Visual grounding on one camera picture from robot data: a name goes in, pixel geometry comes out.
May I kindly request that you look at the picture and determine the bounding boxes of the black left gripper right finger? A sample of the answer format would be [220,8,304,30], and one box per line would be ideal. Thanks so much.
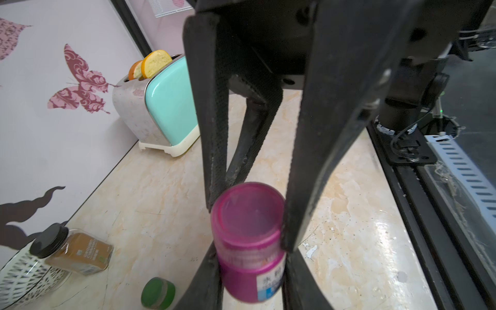
[282,249,334,310]

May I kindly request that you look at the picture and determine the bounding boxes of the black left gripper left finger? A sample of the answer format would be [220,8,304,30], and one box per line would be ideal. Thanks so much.
[174,243,224,310]

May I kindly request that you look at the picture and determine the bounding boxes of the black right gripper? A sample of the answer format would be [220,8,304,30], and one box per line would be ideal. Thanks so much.
[183,1,491,252]

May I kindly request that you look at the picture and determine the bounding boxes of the magenta paint jar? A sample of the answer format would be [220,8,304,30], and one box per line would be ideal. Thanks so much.
[211,182,286,304]

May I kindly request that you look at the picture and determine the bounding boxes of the brown spice jar black lid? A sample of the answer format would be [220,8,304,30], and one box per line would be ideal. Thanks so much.
[29,223,114,276]

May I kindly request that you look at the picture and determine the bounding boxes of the yellow toast slice front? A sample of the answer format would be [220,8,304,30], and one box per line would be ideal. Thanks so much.
[141,50,173,78]

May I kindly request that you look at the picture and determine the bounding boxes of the mint green Belinee toaster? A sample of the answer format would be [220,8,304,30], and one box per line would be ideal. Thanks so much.
[112,54,200,158]

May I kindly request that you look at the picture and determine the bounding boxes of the orange toast slice back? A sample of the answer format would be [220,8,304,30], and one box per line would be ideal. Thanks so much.
[128,60,143,81]

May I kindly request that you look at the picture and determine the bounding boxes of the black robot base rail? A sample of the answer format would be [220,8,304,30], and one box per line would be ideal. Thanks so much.
[367,125,495,309]

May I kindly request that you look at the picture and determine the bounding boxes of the white slotted cable duct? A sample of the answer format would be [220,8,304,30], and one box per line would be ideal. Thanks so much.
[425,135,495,231]

